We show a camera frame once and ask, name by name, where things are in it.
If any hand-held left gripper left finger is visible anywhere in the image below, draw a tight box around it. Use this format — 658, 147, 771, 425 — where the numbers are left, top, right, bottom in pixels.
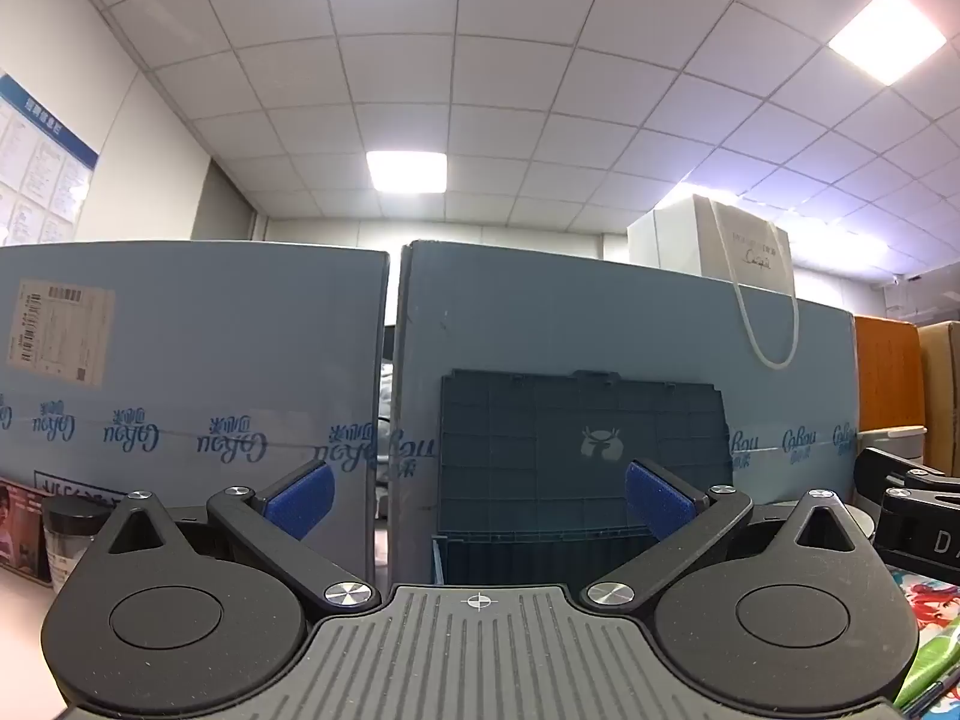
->
86, 460, 380, 612

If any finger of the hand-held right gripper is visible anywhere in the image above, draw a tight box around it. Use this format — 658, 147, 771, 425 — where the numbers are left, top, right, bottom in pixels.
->
855, 448, 960, 511

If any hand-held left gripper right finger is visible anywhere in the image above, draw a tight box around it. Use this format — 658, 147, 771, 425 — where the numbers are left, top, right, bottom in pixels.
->
583, 459, 878, 610

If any dark blue plastic storage box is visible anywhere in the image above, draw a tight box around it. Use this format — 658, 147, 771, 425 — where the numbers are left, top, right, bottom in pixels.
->
431, 369, 732, 587

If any grey and white cup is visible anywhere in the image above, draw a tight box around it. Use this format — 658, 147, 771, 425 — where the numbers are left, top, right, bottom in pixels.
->
855, 426, 928, 477

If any printed colourful mat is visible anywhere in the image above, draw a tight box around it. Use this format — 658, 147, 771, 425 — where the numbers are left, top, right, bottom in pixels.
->
896, 568, 960, 713

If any orange box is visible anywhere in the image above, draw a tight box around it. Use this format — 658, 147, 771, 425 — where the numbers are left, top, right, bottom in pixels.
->
855, 315, 923, 432

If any brown cardboard box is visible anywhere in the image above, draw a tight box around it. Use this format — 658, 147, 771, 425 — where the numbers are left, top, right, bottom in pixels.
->
919, 321, 960, 477

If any large blue box with label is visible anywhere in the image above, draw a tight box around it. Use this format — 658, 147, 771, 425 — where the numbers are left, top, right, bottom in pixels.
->
0, 241, 391, 586

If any large blue cardboard box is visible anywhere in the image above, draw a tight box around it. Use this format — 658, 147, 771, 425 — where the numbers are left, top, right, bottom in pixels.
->
394, 240, 860, 586

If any jar with black lid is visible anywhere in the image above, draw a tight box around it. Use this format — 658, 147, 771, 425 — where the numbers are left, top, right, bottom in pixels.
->
41, 496, 113, 593

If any white paper bag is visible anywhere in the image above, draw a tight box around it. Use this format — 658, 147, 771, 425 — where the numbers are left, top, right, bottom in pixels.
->
690, 193, 800, 370

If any white box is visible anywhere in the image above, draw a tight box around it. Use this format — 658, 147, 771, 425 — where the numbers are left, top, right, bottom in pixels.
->
627, 195, 702, 275

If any printed picture box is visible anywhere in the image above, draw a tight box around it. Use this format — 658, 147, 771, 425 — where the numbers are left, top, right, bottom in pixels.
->
0, 478, 53, 584

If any ceiling light panel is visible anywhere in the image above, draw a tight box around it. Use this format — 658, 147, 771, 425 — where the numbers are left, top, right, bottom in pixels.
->
366, 151, 449, 194
828, 0, 947, 86

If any wall poster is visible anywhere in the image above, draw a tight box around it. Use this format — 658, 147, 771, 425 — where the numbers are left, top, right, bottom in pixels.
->
0, 73, 100, 247

